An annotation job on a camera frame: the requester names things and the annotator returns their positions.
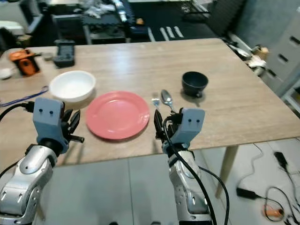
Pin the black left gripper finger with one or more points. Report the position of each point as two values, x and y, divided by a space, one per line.
67 119
76 123

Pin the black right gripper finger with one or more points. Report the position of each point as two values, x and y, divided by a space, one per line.
157 124
166 129

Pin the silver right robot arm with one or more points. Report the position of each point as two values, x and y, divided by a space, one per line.
187 187

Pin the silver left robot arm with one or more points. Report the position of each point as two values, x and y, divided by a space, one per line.
28 176

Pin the silver fork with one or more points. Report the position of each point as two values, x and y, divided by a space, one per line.
156 100

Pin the silver spoon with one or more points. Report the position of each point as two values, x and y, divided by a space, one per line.
167 97

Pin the white bowl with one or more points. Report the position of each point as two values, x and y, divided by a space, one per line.
72 86

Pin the pink plate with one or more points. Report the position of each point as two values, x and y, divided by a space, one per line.
117 115

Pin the black bowl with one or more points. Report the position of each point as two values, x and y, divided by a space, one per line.
194 83

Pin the black handheld controller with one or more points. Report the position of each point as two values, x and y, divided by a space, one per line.
64 53

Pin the small grey round item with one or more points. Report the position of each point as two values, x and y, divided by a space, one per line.
48 56

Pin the wooden table leg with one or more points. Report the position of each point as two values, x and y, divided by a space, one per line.
227 168

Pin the orange and black tool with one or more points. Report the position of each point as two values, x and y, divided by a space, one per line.
26 63

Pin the small white round item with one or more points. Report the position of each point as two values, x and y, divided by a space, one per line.
5 73

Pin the black plastic crate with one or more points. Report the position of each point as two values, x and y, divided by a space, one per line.
68 27

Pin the black power adapter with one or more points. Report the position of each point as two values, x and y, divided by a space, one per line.
247 192

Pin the black office chair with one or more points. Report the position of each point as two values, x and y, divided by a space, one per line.
8 41

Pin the black foam rack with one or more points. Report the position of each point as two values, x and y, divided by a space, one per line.
104 27

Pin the white crumpled item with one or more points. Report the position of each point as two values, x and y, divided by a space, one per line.
256 63

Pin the white appliance box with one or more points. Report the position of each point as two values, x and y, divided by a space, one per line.
11 28

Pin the black plug block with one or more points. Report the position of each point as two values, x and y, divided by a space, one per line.
281 160

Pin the small tan box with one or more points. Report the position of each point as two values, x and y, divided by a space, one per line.
262 52

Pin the orange item on floor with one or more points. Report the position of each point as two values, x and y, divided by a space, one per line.
274 212

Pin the grey drawer cabinet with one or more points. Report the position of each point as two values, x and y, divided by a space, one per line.
286 56

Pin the grey-blue left wrist camera mount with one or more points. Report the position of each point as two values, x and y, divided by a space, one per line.
49 115

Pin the grey-blue wrist camera mount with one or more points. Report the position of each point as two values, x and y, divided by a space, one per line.
191 123
49 115

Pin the grey-blue right wrist camera mount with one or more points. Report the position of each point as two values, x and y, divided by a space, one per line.
191 123

